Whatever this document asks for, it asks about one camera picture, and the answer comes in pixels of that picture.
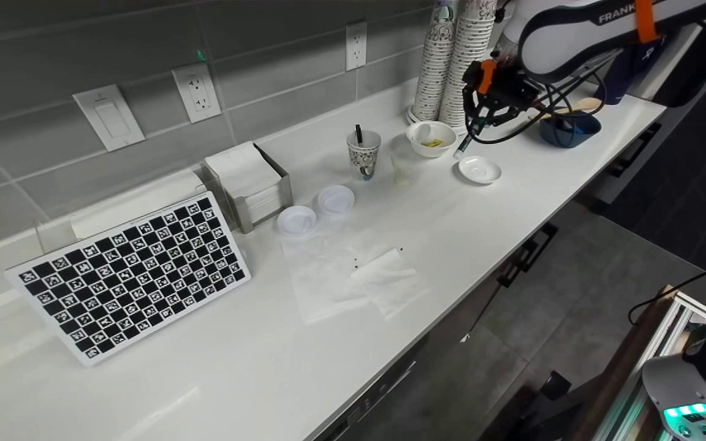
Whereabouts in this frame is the white paper sheet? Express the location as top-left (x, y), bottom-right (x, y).
top-left (281, 236), bottom-right (432, 326)

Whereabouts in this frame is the blue bowl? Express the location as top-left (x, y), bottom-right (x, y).
top-left (539, 111), bottom-right (602, 149)

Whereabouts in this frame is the white plastic lid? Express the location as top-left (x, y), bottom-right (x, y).
top-left (276, 205), bottom-right (317, 237)
top-left (317, 184), bottom-right (356, 219)

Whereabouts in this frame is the white bowl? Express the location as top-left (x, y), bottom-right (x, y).
top-left (406, 120), bottom-right (458, 159)

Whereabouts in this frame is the white folded napkin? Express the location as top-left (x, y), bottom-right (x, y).
top-left (351, 247), bottom-right (420, 320)

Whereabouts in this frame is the metal napkin holder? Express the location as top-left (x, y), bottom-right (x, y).
top-left (199, 141), bottom-right (294, 235)

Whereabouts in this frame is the black drawer handle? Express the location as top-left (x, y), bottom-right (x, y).
top-left (496, 222), bottom-right (560, 289)
top-left (606, 122), bottom-right (662, 179)

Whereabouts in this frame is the patterned paper cup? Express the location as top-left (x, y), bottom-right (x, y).
top-left (346, 129), bottom-right (382, 181)

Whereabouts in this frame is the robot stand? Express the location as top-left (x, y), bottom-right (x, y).
top-left (574, 284), bottom-right (706, 441)

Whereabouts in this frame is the white wall socket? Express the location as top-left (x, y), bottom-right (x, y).
top-left (172, 61), bottom-right (222, 124)
top-left (345, 21), bottom-right (368, 72)

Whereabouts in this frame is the clear plastic cup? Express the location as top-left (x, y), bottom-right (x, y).
top-left (389, 149), bottom-right (422, 186)

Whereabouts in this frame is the green marker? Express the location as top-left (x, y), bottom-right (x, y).
top-left (454, 118), bottom-right (484, 160)

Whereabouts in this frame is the white light switch plate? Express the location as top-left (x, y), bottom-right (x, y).
top-left (72, 84), bottom-right (146, 152)

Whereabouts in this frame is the white saucer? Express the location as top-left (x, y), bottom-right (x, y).
top-left (457, 155), bottom-right (503, 185)

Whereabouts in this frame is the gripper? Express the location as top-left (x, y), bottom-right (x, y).
top-left (462, 60), bottom-right (542, 128)

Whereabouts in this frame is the black cable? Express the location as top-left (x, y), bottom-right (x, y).
top-left (627, 250), bottom-right (706, 326)

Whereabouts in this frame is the wooden spoon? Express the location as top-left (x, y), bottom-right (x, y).
top-left (527, 97), bottom-right (602, 121)

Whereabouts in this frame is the stack of paper cups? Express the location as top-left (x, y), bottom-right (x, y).
top-left (409, 0), bottom-right (460, 123)
top-left (438, 0), bottom-right (498, 130)

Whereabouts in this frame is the stack of white napkins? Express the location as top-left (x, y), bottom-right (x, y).
top-left (204, 142), bottom-right (283, 224)

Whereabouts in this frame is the dark blue container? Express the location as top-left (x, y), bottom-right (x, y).
top-left (594, 36), bottom-right (667, 106)

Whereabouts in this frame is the checkered calibration board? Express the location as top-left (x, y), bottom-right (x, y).
top-left (5, 191), bottom-right (252, 368)

